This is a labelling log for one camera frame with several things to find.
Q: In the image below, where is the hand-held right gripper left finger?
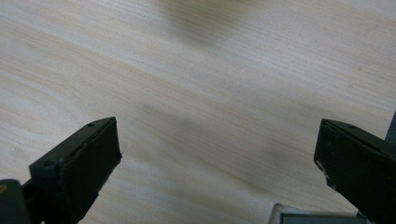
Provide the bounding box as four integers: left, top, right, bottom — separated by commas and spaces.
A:
21, 116, 122, 224

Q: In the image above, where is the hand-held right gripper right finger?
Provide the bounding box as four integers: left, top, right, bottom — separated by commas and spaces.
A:
313, 118, 396, 224

